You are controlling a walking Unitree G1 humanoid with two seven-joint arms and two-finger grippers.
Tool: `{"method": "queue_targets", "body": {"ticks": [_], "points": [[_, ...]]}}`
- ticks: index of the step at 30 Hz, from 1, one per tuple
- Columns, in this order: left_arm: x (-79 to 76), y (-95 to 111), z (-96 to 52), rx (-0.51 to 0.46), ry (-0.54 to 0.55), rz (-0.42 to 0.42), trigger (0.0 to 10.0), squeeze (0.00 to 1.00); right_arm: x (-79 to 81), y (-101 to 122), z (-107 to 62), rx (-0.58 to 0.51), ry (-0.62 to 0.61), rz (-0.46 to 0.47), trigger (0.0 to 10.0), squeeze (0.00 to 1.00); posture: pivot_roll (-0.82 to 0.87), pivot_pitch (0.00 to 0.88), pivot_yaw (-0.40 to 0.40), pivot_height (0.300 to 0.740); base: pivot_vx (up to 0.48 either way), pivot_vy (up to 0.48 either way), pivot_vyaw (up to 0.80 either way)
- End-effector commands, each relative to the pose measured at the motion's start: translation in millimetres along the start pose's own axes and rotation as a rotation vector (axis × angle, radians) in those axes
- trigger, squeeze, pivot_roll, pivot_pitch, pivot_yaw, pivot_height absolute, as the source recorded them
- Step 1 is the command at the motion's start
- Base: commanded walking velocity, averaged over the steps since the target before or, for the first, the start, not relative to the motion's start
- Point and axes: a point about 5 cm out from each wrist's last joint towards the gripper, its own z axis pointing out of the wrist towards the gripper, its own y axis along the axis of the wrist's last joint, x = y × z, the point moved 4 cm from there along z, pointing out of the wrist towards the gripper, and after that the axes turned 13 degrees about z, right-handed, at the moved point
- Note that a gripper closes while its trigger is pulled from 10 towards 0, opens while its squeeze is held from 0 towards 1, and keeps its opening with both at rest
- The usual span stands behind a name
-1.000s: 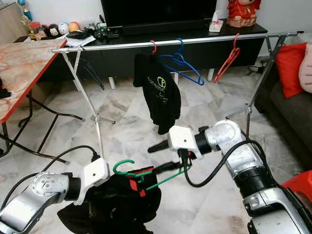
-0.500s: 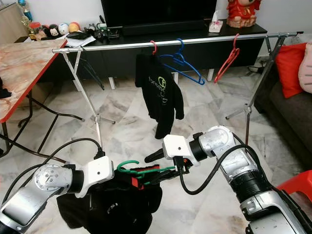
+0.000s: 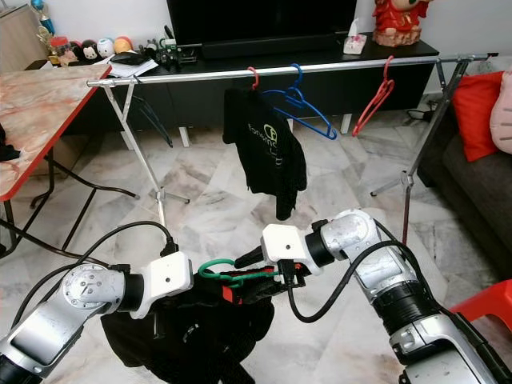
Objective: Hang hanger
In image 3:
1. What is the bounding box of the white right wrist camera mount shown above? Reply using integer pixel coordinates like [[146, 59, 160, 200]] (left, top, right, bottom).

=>
[[260, 223, 322, 278]]

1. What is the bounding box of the red plastic stool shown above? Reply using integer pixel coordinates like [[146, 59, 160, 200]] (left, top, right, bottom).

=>
[[447, 279, 512, 322]]

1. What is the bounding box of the red wire hanger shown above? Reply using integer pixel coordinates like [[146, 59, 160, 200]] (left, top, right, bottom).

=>
[[350, 54, 397, 138]]

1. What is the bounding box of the black plush toy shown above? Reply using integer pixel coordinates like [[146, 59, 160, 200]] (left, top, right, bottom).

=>
[[75, 39, 99, 64]]

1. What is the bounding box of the white pink tissue pack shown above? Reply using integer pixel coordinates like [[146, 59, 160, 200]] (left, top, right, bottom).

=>
[[342, 19, 367, 55]]

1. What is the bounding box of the green wire hanger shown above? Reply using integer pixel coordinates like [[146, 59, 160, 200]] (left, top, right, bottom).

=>
[[197, 257, 290, 288]]

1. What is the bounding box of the red lid jar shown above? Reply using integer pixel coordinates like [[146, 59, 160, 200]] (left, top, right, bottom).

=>
[[50, 36, 72, 68]]

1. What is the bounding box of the small electronics board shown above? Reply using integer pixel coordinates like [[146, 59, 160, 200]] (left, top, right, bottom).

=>
[[156, 36, 201, 65]]

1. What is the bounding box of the orange plush ball toy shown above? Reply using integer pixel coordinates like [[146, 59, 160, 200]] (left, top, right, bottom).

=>
[[112, 35, 134, 56]]

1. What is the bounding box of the black shirt with red trim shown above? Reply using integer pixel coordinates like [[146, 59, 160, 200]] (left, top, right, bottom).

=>
[[98, 274, 278, 384]]

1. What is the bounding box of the black soundbar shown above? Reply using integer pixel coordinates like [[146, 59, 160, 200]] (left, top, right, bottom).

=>
[[199, 33, 346, 60]]

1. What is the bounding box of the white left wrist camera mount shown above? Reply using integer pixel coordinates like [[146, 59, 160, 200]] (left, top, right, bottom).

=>
[[127, 250, 198, 320]]

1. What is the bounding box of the pink cat face pillow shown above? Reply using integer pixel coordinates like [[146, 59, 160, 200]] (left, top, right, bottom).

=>
[[489, 70, 512, 155]]

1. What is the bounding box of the light wooden sideboard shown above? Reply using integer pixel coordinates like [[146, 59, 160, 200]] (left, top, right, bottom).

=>
[[0, 3, 51, 75]]

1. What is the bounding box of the white plush ball toy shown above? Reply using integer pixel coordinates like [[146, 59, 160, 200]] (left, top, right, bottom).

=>
[[95, 37, 117, 59]]

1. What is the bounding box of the marble pattern folding table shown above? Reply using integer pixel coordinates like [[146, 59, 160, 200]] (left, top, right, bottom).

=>
[[0, 63, 142, 262]]

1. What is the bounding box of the gold blue trophy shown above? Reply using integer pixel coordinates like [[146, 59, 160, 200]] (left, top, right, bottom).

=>
[[30, 0, 58, 42]]

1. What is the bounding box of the black wallet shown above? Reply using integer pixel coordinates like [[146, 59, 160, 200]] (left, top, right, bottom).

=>
[[110, 50, 148, 66]]

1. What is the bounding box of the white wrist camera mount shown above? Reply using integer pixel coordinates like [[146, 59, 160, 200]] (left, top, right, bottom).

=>
[[127, 250, 198, 320], [260, 223, 322, 278]]

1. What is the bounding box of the blue wire hanger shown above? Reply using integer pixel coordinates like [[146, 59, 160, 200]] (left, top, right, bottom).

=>
[[262, 62, 339, 142]]

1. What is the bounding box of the black flat television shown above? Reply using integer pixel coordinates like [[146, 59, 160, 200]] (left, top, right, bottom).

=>
[[166, 0, 360, 46]]

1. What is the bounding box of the navy blue garment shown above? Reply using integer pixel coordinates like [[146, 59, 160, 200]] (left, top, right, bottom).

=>
[[0, 120, 22, 162]]

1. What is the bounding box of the red laughing Buddha statue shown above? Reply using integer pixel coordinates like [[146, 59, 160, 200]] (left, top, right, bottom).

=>
[[371, 0, 435, 48]]

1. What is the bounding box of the black shirt with green logo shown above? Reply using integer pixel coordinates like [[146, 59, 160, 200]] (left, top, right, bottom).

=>
[[222, 85, 309, 222]]

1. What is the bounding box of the stack of white papers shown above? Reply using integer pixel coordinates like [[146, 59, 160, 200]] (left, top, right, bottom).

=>
[[107, 55, 162, 79]]

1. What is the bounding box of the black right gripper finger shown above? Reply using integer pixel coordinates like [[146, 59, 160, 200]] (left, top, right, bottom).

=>
[[234, 245, 269, 269]]

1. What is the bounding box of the silver metal clothes rack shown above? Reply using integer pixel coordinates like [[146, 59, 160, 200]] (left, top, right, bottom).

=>
[[86, 51, 490, 246]]

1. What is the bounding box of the black television cabinet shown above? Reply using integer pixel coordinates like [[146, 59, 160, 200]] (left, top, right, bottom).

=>
[[48, 36, 442, 133]]

